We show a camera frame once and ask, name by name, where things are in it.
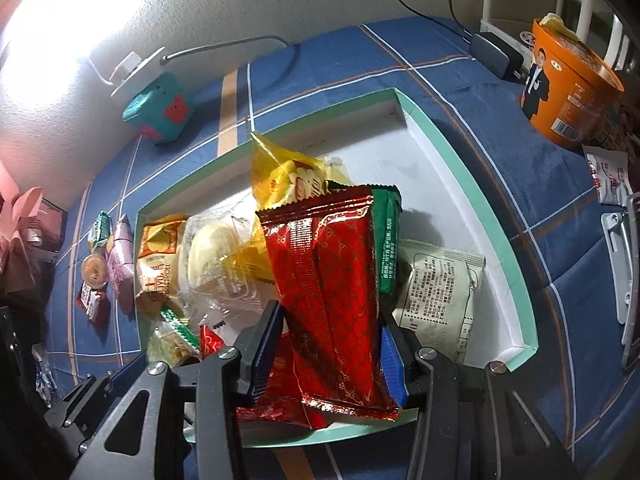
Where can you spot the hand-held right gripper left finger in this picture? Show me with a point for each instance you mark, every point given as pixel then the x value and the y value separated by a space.
pixel 265 350

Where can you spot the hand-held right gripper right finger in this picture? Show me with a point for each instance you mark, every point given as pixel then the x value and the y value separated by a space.
pixel 391 367

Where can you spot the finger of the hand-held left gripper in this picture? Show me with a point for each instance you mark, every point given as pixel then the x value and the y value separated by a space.
pixel 127 376

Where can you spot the small red snack packet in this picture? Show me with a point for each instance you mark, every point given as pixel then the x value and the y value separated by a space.
pixel 280 412

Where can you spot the white snack packet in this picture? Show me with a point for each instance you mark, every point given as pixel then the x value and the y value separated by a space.
pixel 440 295

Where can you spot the red gold-patterned snack packet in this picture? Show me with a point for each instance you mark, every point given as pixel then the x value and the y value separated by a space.
pixel 325 285

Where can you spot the orange-yellow snack packet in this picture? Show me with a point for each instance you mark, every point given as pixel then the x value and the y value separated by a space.
pixel 157 260

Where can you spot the yellow bread packet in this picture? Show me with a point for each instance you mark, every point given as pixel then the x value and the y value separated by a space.
pixel 285 175

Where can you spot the teal-rimmed white box tray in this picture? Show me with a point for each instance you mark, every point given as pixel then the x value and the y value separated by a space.
pixel 450 185

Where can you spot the crumpled clear plastic wrapper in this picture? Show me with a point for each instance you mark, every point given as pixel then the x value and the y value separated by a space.
pixel 44 380

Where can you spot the green-edged cracker packet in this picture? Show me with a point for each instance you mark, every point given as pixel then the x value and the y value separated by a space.
pixel 170 345

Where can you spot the dark red-brown snack packet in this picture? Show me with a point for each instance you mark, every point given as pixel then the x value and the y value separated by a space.
pixel 92 305

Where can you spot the clear jelly cup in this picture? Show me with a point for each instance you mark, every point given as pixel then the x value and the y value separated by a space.
pixel 94 272

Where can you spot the clear-wrapped pale bun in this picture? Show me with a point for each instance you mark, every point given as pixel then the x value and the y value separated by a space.
pixel 210 255

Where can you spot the purple-pink snack packet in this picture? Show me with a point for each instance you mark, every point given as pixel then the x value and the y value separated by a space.
pixel 121 265

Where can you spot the green snack packet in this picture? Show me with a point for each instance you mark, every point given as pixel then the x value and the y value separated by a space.
pixel 390 240

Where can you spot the small green-white packet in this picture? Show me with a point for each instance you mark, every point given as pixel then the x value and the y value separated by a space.
pixel 100 227

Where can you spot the mauve gift box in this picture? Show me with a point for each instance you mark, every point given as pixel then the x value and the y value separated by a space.
pixel 50 227

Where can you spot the pink ribbon flower bouquet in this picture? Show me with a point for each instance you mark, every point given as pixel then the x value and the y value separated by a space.
pixel 20 210

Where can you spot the blue plaid bedsheet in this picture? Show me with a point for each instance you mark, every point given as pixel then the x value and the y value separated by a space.
pixel 500 160

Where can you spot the silver metal clamp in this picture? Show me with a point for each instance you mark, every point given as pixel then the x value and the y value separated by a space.
pixel 620 260

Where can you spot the teal box with pink print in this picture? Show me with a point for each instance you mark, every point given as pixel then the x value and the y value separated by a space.
pixel 155 110

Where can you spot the white packet with red print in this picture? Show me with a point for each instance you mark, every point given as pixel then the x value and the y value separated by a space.
pixel 607 175

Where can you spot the orange instant noodle cup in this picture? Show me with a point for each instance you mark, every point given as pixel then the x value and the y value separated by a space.
pixel 570 95

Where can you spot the grey power adapter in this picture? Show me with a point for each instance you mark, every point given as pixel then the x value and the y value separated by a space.
pixel 492 52

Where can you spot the white wall socket plug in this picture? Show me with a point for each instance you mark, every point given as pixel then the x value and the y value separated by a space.
pixel 131 67

